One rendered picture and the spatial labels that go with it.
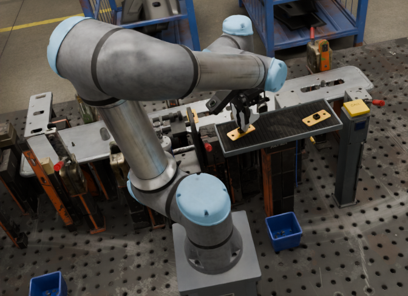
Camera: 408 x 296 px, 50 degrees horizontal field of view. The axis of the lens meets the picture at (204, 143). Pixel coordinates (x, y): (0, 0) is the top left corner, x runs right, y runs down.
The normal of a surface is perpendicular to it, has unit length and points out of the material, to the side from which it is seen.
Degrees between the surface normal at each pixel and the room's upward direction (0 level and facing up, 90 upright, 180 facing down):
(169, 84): 92
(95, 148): 0
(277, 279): 0
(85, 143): 0
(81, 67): 73
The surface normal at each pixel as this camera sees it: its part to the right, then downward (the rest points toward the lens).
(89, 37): -0.36, -0.42
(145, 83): 0.22, 0.55
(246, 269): -0.14, -0.72
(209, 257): -0.16, 0.44
